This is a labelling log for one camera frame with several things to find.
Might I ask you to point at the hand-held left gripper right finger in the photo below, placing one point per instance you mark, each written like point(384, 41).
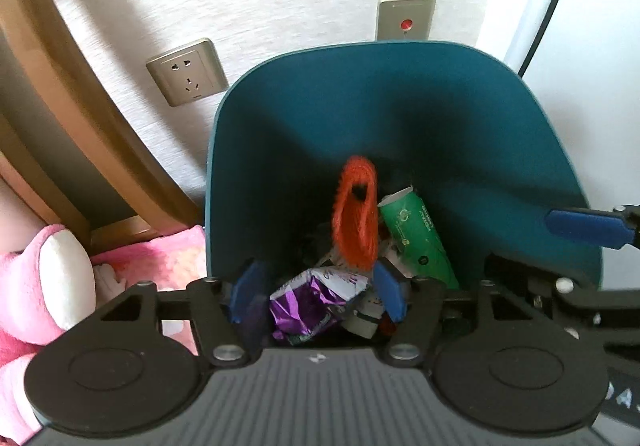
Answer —
point(390, 288)

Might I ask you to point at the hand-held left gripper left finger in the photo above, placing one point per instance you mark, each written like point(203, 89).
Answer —
point(247, 291)

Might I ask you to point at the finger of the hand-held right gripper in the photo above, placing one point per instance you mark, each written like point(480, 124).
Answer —
point(590, 300)
point(585, 225)

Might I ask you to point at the white wrapper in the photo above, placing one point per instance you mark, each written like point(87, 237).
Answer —
point(397, 257)

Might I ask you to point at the purple foil wrapper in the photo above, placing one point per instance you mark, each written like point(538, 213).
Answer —
point(300, 313)

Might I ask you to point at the green snack packet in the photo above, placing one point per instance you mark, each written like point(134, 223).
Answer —
point(420, 231)

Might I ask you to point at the orange mesh net bag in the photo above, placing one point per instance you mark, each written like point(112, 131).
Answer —
point(355, 226)

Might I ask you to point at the teal plastic waste bin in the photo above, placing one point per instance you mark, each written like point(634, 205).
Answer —
point(375, 126)

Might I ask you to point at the beige crumpled cloth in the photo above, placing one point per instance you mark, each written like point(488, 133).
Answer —
point(107, 278)

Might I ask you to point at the white and brown wardrobe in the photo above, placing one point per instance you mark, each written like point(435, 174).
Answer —
point(600, 76)

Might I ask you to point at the pink plush bear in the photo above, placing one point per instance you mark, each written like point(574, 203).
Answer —
point(20, 286)

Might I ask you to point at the gold wall socket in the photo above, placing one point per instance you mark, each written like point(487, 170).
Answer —
point(187, 73)

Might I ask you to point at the gold wall switch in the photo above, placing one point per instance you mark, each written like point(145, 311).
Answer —
point(405, 21)

